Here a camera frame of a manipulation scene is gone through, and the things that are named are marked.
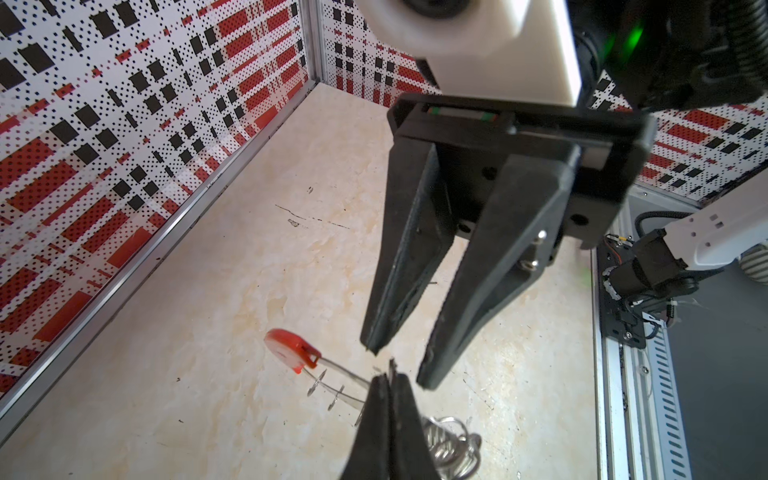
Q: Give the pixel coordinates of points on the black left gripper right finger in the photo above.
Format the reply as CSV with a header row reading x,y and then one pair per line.
x,y
409,455

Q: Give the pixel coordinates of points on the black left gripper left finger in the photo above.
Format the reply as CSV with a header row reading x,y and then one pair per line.
x,y
370,454

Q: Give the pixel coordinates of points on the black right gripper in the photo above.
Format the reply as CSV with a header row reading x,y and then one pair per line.
x,y
517,210

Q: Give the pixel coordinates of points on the bunch of silver key rings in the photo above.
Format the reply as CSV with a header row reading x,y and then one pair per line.
x,y
453,447

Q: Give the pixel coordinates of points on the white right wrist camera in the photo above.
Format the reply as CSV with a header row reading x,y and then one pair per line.
x,y
520,51

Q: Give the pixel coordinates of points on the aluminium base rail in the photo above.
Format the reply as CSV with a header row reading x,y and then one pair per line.
x,y
640,433

